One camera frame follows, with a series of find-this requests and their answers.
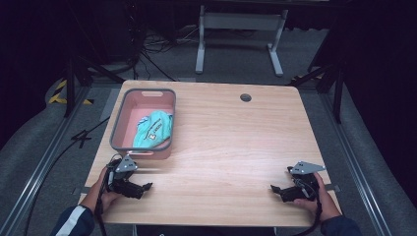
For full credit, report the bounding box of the black floor cable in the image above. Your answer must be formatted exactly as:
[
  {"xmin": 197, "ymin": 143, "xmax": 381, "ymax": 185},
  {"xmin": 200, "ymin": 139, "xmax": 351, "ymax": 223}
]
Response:
[{"xmin": 23, "ymin": 116, "xmax": 111, "ymax": 236}]

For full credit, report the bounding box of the teal printed cloth garment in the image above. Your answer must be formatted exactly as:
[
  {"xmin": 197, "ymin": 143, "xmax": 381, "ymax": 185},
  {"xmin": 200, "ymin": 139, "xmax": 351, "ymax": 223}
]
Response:
[{"xmin": 132, "ymin": 110, "xmax": 174, "ymax": 148}]

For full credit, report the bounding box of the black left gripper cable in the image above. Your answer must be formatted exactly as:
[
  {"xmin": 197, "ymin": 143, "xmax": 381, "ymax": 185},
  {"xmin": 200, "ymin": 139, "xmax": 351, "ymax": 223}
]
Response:
[{"xmin": 94, "ymin": 158, "xmax": 120, "ymax": 236}]

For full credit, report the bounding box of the person's right hand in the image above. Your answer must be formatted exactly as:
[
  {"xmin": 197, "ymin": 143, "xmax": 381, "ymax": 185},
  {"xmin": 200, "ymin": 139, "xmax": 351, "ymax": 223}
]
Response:
[{"xmin": 292, "ymin": 172, "xmax": 342, "ymax": 223}]

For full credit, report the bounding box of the person's left hand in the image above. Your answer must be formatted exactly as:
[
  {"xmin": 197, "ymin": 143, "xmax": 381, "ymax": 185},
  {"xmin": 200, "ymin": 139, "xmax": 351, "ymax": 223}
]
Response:
[{"xmin": 80, "ymin": 166, "xmax": 123, "ymax": 214}]

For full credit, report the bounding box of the pink basket with grey rim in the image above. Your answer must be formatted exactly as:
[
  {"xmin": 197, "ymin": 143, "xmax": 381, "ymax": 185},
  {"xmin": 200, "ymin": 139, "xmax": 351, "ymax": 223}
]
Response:
[{"xmin": 109, "ymin": 88, "xmax": 177, "ymax": 160}]

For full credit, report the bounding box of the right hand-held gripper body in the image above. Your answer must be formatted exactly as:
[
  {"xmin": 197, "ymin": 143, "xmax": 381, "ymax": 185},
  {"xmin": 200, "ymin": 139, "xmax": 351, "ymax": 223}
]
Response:
[{"xmin": 286, "ymin": 160, "xmax": 327, "ymax": 202}]

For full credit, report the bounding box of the white metal desk frame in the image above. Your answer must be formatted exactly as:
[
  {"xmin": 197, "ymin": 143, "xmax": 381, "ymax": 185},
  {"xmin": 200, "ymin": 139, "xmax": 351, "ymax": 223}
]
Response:
[{"xmin": 195, "ymin": 4, "xmax": 289, "ymax": 79}]

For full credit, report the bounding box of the tangle of black floor cables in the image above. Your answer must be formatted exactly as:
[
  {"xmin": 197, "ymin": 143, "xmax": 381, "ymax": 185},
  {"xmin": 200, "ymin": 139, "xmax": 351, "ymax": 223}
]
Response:
[{"xmin": 129, "ymin": 23, "xmax": 201, "ymax": 83}]

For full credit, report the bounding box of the black metal stand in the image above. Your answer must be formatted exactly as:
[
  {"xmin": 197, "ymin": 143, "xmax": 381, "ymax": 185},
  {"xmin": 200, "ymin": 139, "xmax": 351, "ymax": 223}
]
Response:
[
  {"xmin": 63, "ymin": 54, "xmax": 126, "ymax": 119},
  {"xmin": 287, "ymin": 62, "xmax": 346, "ymax": 125}
]

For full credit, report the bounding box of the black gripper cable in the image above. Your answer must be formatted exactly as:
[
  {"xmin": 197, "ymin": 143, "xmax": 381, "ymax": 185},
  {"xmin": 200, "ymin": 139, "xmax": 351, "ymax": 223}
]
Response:
[
  {"xmin": 94, "ymin": 158, "xmax": 120, "ymax": 236},
  {"xmin": 296, "ymin": 183, "xmax": 324, "ymax": 236}
]

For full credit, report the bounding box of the grey metal floor rail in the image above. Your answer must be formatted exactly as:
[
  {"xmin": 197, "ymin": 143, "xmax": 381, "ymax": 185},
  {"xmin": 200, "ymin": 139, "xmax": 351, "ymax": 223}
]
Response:
[
  {"xmin": 318, "ymin": 91, "xmax": 392, "ymax": 236},
  {"xmin": 0, "ymin": 86, "xmax": 92, "ymax": 236}
]

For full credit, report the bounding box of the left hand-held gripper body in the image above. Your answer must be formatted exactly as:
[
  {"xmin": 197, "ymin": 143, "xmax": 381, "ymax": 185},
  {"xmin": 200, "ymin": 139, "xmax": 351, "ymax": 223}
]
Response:
[{"xmin": 105, "ymin": 153, "xmax": 146, "ymax": 200}]

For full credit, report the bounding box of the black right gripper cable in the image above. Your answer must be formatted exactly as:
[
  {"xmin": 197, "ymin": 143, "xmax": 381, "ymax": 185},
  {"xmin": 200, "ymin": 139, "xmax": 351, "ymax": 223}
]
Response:
[{"xmin": 296, "ymin": 183, "xmax": 324, "ymax": 236}]

